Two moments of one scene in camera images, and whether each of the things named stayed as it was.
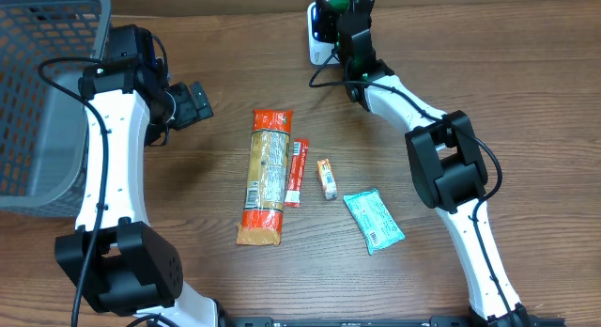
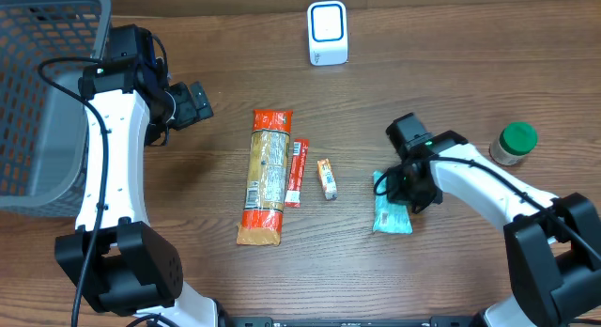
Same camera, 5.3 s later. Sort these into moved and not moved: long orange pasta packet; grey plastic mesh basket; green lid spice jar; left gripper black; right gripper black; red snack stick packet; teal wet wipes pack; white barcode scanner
Moved: teal wet wipes pack; right gripper black; green lid spice jar
Not moved: grey plastic mesh basket; red snack stick packet; left gripper black; long orange pasta packet; white barcode scanner
